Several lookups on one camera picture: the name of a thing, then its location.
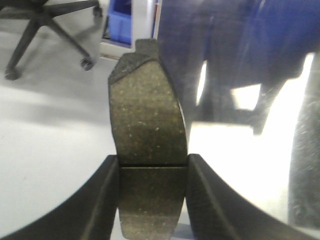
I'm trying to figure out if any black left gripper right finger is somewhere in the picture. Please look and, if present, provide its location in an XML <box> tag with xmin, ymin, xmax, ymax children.
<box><xmin>186</xmin><ymin>154</ymin><xmax>320</xmax><ymax>240</ymax></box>

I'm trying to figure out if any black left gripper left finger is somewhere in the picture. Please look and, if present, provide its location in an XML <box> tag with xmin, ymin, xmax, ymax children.
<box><xmin>4</xmin><ymin>155</ymin><xmax>120</xmax><ymax>240</ymax></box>

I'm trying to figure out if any lower blue plastic bin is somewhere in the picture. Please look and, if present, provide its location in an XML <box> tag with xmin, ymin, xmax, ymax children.
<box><xmin>108</xmin><ymin>0</ymin><xmax>132</xmax><ymax>45</ymax></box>

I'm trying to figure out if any black office chair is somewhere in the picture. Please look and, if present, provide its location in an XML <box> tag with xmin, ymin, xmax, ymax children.
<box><xmin>0</xmin><ymin>0</ymin><xmax>103</xmax><ymax>81</ymax></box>

